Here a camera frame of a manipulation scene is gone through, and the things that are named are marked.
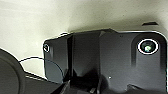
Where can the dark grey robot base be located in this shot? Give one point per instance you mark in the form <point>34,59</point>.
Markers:
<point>120,66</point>

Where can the black rounded robot part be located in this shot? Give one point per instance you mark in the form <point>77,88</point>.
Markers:
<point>10,75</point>

